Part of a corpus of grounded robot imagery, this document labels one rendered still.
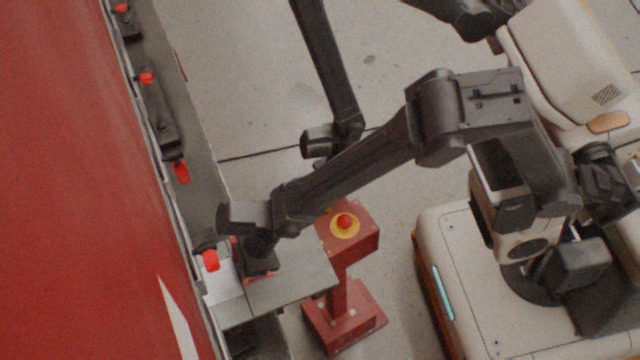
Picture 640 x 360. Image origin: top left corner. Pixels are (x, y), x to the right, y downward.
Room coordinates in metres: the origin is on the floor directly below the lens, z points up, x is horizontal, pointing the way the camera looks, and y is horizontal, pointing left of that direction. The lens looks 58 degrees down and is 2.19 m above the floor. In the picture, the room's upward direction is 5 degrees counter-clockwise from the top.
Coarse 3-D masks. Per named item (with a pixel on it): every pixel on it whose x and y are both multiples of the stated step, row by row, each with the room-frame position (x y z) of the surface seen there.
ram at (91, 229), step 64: (0, 0) 0.25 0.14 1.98; (64, 0) 0.46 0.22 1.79; (0, 64) 0.19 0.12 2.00; (64, 64) 0.31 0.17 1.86; (0, 128) 0.14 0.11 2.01; (64, 128) 0.22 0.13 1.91; (128, 128) 0.47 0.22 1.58; (0, 192) 0.11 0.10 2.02; (64, 192) 0.16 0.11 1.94; (128, 192) 0.28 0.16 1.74; (0, 256) 0.08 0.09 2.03; (64, 256) 0.11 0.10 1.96; (128, 256) 0.18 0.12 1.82; (0, 320) 0.06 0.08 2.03; (64, 320) 0.08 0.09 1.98; (128, 320) 0.12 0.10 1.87; (192, 320) 0.24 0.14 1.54
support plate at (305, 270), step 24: (288, 240) 0.60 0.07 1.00; (312, 240) 0.60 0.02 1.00; (288, 264) 0.55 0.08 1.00; (312, 264) 0.55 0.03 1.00; (264, 288) 0.50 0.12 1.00; (288, 288) 0.50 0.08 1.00; (312, 288) 0.50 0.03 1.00; (216, 312) 0.46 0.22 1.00; (240, 312) 0.46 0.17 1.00; (264, 312) 0.45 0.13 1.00
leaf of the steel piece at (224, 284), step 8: (224, 264) 0.56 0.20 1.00; (232, 264) 0.56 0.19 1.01; (216, 272) 0.54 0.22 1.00; (224, 272) 0.54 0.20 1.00; (232, 272) 0.54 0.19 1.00; (208, 280) 0.53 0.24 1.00; (216, 280) 0.53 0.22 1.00; (224, 280) 0.53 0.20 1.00; (232, 280) 0.52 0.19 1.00; (208, 288) 0.51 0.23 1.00; (216, 288) 0.51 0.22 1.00; (224, 288) 0.51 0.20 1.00; (232, 288) 0.51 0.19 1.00; (240, 288) 0.51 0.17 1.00; (208, 296) 0.50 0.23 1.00; (216, 296) 0.49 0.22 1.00; (224, 296) 0.49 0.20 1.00; (232, 296) 0.49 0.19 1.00; (208, 304) 0.48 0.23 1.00
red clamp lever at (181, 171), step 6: (174, 150) 0.67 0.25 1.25; (180, 150) 0.67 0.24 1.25; (168, 156) 0.66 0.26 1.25; (174, 156) 0.66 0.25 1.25; (180, 156) 0.66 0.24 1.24; (162, 162) 0.66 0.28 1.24; (174, 162) 0.66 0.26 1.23; (180, 162) 0.67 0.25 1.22; (174, 168) 0.66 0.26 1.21; (180, 168) 0.66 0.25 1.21; (186, 168) 0.67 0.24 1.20; (180, 174) 0.66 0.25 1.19; (186, 174) 0.66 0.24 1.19; (180, 180) 0.66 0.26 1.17; (186, 180) 0.66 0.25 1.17
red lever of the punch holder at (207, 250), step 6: (198, 246) 0.47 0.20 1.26; (204, 246) 0.47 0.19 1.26; (210, 246) 0.47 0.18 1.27; (216, 246) 0.47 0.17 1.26; (192, 252) 0.46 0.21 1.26; (198, 252) 0.46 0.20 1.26; (204, 252) 0.45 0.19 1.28; (210, 252) 0.45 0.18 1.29; (204, 258) 0.43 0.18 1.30; (210, 258) 0.43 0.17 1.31; (216, 258) 0.43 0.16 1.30; (204, 264) 0.42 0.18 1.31; (210, 264) 0.41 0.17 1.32; (216, 264) 0.41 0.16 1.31; (210, 270) 0.41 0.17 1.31; (216, 270) 0.41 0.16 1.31
